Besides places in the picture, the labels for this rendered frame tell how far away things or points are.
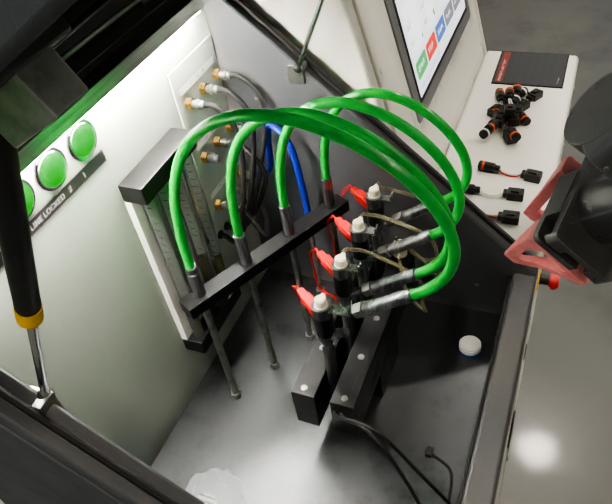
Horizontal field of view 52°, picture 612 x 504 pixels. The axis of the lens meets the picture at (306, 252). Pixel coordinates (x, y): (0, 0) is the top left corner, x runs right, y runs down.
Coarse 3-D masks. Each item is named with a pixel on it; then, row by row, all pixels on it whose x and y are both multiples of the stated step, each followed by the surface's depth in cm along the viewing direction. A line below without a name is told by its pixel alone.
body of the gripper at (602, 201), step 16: (576, 176) 52; (592, 176) 51; (576, 192) 50; (592, 192) 49; (608, 192) 48; (576, 208) 50; (592, 208) 49; (608, 208) 48; (560, 224) 49; (576, 224) 50; (592, 224) 49; (608, 224) 48; (560, 240) 49; (576, 240) 49; (592, 240) 50; (608, 240) 50; (576, 256) 49; (592, 256) 50; (608, 256) 51; (592, 272) 50; (608, 272) 50
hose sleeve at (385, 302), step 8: (408, 288) 77; (384, 296) 79; (392, 296) 78; (400, 296) 77; (408, 296) 76; (368, 304) 81; (376, 304) 80; (384, 304) 79; (392, 304) 78; (400, 304) 78; (368, 312) 81; (376, 312) 81
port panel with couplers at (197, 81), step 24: (192, 72) 97; (216, 72) 101; (192, 96) 98; (216, 96) 104; (192, 120) 99; (216, 144) 106; (216, 168) 108; (216, 192) 109; (240, 192) 112; (216, 216) 111
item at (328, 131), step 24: (216, 120) 69; (240, 120) 67; (264, 120) 66; (288, 120) 65; (312, 120) 64; (192, 144) 73; (360, 144) 64; (384, 168) 64; (456, 240) 68; (192, 264) 90; (456, 264) 70; (432, 288) 74
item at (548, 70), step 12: (504, 60) 156; (516, 60) 155; (528, 60) 155; (540, 60) 154; (552, 60) 153; (564, 60) 152; (504, 72) 152; (516, 72) 151; (528, 72) 151; (540, 72) 150; (552, 72) 149; (564, 72) 148; (504, 84) 149; (528, 84) 147; (540, 84) 146; (552, 84) 145
